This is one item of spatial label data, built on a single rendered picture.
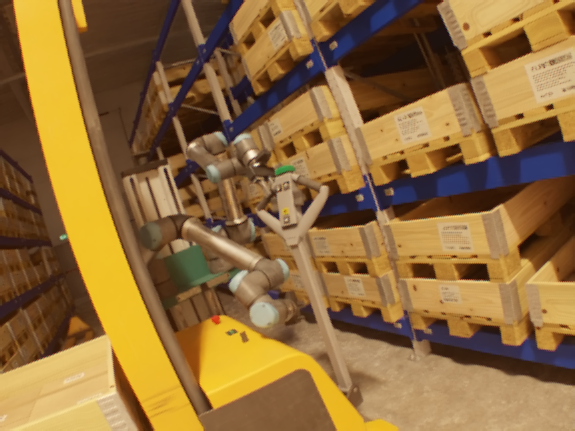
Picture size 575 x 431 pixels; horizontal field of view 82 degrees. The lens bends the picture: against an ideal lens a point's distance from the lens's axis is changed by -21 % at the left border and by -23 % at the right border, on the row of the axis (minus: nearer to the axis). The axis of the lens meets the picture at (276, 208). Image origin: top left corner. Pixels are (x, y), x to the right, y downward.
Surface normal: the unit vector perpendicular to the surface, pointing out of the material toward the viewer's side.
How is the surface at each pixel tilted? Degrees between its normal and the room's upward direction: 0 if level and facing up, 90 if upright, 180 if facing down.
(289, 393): 90
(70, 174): 90
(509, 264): 90
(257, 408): 90
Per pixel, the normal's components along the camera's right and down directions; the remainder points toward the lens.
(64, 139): 0.40, -0.09
